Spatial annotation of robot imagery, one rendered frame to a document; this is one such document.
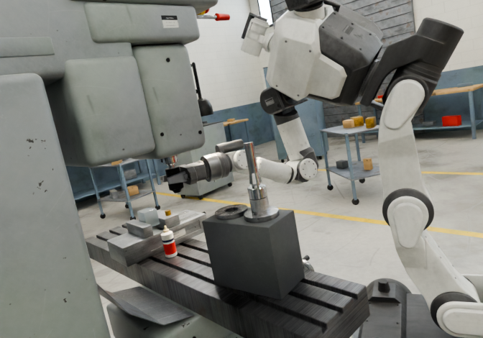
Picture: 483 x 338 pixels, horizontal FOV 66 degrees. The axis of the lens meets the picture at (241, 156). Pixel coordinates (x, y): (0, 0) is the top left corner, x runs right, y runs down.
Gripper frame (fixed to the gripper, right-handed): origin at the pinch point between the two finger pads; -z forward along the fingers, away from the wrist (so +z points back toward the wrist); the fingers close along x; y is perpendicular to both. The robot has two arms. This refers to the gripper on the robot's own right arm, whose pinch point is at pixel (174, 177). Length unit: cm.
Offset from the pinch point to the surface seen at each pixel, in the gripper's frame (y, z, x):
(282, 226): 11.4, 12.5, 39.5
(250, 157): -6.1, 9.6, 34.8
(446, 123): 94, 610, -310
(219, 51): -149, 417, -783
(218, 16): -47, 24, 5
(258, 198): 3.9, 9.2, 35.9
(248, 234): 11.7, 4.6, 35.9
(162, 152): -9.8, -5.0, 11.5
